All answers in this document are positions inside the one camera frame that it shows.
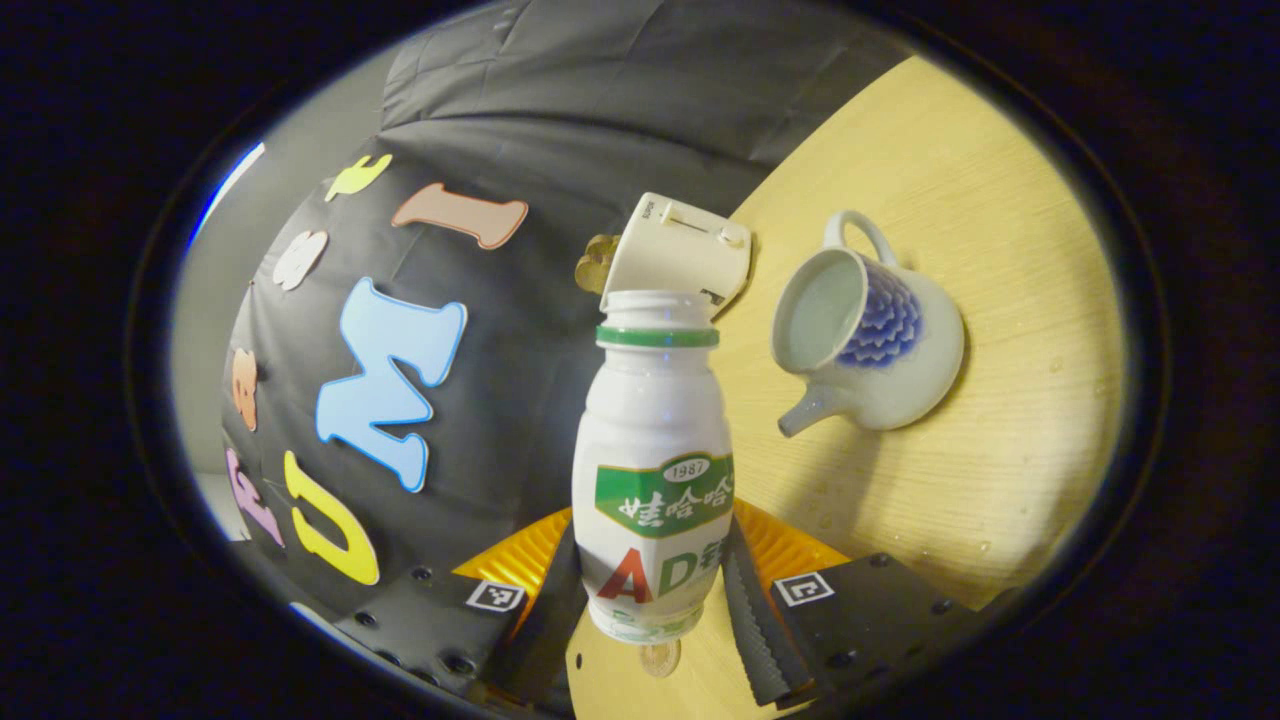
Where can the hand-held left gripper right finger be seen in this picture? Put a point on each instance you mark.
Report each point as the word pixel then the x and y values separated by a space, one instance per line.
pixel 750 620

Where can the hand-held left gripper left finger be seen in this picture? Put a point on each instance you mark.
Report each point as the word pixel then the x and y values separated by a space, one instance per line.
pixel 545 650

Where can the white water bottle green label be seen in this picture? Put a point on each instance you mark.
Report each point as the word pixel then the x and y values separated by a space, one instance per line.
pixel 650 420

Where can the white teacup blue pattern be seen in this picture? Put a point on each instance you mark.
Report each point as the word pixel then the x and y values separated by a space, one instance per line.
pixel 920 370

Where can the black backdrop cloth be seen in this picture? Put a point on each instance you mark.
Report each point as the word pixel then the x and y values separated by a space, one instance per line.
pixel 520 330

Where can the white toaster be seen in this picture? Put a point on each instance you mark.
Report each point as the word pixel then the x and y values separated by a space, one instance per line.
pixel 680 250

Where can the brown bread slice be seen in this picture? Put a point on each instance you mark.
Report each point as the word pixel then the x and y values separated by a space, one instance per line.
pixel 603 245
pixel 590 272

